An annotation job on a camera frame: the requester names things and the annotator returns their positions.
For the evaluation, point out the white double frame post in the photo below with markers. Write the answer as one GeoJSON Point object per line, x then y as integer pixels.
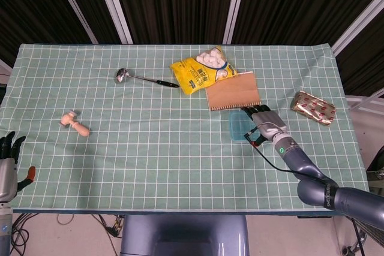
{"type": "Point", "coordinates": [235, 4]}

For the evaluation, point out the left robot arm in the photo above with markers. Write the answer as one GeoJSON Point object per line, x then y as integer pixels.
{"type": "Point", "coordinates": [5, 232]}

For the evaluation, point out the brown spiral notebook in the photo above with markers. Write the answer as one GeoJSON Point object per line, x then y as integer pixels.
{"type": "Point", "coordinates": [234, 94]}

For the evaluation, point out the thin white frame post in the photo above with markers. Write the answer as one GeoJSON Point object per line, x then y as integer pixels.
{"type": "Point", "coordinates": [75, 7]}

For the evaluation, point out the yellow snack bag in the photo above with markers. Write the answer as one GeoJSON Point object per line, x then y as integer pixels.
{"type": "Point", "coordinates": [195, 73]}

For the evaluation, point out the green checked tablecloth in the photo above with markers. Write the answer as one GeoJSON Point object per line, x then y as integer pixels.
{"type": "Point", "coordinates": [135, 148]}

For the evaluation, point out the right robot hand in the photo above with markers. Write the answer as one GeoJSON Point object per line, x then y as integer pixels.
{"type": "Point", "coordinates": [270, 124]}

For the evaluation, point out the wide white frame post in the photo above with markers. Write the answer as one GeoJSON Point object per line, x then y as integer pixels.
{"type": "Point", "coordinates": [114, 4]}

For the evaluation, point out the slanted white frame post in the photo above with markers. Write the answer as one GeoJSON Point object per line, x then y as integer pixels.
{"type": "Point", "coordinates": [357, 25]}

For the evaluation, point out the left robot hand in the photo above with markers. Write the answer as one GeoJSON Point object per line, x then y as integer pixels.
{"type": "Point", "coordinates": [7, 178]}

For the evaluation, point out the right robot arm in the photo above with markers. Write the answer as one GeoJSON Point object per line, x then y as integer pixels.
{"type": "Point", "coordinates": [303, 163]}

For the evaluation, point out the blue plastic lid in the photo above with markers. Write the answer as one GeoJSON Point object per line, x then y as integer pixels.
{"type": "Point", "coordinates": [240, 125]}

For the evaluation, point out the gold foil packet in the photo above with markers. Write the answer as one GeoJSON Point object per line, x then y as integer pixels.
{"type": "Point", "coordinates": [313, 107]}

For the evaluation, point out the beige wooden mallet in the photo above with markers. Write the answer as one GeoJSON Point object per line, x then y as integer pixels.
{"type": "Point", "coordinates": [79, 128]}

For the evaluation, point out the blue-grey robot torso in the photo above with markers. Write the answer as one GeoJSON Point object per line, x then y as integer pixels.
{"type": "Point", "coordinates": [180, 232]}

